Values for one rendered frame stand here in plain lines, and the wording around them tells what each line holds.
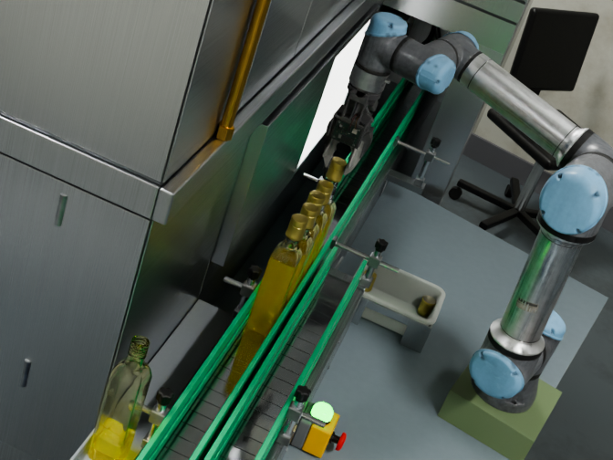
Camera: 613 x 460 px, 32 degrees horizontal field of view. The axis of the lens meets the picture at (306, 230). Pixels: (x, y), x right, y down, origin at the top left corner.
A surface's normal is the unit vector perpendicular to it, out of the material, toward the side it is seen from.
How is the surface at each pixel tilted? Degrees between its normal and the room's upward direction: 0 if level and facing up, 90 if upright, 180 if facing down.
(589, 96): 90
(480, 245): 0
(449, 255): 0
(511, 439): 90
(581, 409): 0
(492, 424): 90
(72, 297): 90
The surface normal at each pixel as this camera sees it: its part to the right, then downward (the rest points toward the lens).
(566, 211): -0.51, 0.23
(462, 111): -0.29, 0.44
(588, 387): 0.29, -0.81
